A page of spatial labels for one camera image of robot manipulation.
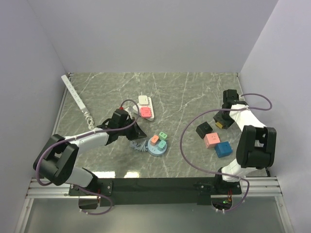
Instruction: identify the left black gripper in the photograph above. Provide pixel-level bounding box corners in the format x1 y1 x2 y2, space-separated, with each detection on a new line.
118 116 147 141

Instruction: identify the yellow usb charger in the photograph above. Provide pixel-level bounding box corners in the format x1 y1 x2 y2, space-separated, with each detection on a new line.
215 122 225 129

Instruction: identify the black cube socket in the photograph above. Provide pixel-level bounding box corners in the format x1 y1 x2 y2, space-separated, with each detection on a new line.
196 121 213 139

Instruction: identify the pink cube socket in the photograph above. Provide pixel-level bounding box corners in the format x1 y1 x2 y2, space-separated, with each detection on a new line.
204 133 221 149

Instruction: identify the long white power strip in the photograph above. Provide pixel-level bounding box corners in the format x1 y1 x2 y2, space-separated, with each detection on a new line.
61 75 94 130

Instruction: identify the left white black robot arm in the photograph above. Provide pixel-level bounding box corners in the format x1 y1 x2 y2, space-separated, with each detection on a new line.
33 116 147 186

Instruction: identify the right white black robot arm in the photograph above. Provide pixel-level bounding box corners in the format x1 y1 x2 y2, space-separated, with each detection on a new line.
213 103 277 194

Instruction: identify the pink square plug adapter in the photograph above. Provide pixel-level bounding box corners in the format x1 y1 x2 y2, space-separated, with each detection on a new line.
139 106 152 119

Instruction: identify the blue cube socket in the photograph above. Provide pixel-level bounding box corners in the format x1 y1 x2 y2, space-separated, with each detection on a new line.
215 141 233 158

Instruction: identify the white square plug adapter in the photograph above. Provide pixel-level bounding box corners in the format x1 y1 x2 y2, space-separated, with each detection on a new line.
138 95 149 105

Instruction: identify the salmon usb-c charger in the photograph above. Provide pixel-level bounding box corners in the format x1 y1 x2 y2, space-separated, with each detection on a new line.
150 135 159 146

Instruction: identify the round blue power hub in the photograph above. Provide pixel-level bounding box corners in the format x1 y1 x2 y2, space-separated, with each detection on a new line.
130 139 168 157

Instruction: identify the green charger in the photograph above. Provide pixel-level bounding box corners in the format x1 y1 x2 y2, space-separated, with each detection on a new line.
158 132 168 141

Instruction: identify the teal charger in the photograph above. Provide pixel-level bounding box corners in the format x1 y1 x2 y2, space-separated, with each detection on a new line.
157 140 167 150

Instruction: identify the white flat power strip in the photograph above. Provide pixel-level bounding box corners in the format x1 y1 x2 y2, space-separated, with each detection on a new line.
128 95 155 121

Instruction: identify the black mounting base bar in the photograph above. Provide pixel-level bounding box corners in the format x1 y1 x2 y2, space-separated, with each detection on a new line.
69 175 242 210

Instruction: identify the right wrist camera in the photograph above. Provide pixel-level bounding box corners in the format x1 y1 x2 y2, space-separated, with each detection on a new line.
223 89 239 103

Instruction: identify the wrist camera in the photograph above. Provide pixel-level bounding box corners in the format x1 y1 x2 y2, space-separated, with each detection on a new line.
223 89 239 103
108 109 129 129

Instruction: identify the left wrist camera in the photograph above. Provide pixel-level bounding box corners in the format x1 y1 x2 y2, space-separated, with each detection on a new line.
108 109 129 129

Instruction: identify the aluminium rail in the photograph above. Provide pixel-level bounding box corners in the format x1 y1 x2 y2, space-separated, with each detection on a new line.
26 177 283 199

